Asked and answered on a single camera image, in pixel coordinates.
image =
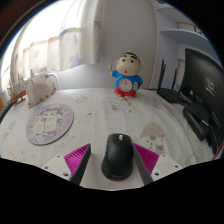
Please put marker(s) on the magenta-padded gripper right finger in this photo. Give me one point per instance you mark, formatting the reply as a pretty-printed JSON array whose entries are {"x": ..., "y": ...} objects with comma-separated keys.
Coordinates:
[{"x": 148, "y": 160}]

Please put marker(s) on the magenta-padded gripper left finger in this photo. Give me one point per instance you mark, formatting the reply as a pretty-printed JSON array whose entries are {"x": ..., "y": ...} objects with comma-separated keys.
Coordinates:
[{"x": 76, "y": 159}]

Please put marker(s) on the black computer mouse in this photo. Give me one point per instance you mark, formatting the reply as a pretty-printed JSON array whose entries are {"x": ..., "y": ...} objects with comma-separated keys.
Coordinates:
[{"x": 117, "y": 156}]

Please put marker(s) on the round purple printed mouse pad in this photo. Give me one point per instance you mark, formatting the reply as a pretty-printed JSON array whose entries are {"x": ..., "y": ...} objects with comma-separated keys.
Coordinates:
[{"x": 49, "y": 124}]

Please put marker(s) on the white printed tablecloth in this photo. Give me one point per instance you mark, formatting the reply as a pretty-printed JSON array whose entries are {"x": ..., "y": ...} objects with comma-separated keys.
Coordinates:
[{"x": 96, "y": 113}]

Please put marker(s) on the black device box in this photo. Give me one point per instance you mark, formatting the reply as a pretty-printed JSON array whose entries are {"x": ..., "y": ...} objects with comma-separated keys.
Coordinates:
[{"x": 196, "y": 120}]

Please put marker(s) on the black router with antennas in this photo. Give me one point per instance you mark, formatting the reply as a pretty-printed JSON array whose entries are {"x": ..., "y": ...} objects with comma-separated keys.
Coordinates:
[{"x": 171, "y": 95}]

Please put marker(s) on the red paper packet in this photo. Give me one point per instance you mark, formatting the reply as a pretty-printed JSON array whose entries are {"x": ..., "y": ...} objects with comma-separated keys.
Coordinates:
[{"x": 220, "y": 153}]

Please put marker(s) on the white lace handbag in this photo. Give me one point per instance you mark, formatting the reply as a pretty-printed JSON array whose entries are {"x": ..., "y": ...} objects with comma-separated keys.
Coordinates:
[{"x": 40, "y": 88}]

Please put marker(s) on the cartoon boy figurine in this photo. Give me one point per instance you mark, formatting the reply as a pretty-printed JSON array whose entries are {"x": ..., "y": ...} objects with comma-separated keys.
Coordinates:
[{"x": 126, "y": 75}]

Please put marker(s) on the wooden model sailing ship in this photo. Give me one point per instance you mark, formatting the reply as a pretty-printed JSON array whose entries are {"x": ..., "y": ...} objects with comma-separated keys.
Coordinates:
[{"x": 17, "y": 91}]

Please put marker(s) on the black monitor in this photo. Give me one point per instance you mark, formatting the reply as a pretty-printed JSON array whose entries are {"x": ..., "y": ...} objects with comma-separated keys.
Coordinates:
[{"x": 206, "y": 86}]

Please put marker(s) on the white star-print curtain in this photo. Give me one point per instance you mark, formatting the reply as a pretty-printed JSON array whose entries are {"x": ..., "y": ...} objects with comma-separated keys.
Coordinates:
[{"x": 66, "y": 36}]

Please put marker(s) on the white wall shelf unit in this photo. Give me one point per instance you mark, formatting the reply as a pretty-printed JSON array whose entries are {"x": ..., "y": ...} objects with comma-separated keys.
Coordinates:
[{"x": 186, "y": 35}]

